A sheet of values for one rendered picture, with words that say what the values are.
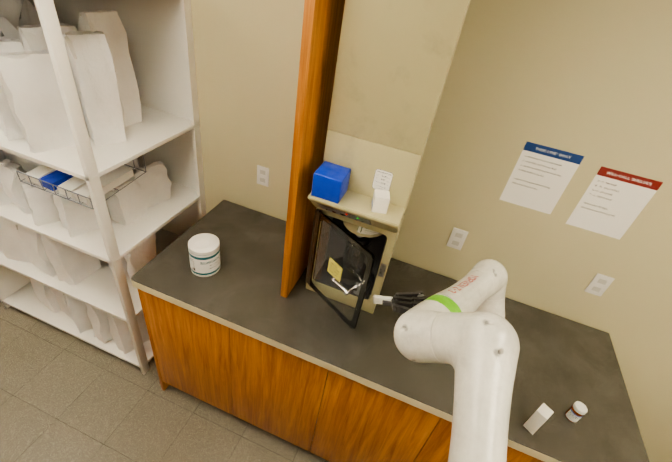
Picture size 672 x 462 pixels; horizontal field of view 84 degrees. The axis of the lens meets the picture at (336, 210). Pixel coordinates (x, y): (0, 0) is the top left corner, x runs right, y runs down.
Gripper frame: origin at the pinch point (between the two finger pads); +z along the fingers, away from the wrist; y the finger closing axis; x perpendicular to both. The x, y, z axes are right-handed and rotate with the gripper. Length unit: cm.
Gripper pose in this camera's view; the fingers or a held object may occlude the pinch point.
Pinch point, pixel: (382, 300)
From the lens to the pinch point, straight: 138.1
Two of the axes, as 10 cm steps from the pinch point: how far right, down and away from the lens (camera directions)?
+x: 0.9, 9.0, 4.2
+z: -9.5, -0.4, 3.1
